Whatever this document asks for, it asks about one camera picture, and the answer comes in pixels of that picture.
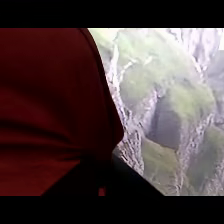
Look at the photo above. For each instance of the red garment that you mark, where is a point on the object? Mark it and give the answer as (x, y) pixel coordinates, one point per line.
(50, 100)

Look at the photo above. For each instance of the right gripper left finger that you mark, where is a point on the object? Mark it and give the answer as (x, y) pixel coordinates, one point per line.
(80, 181)

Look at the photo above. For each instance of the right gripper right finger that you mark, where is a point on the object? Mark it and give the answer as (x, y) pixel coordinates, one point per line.
(130, 183)

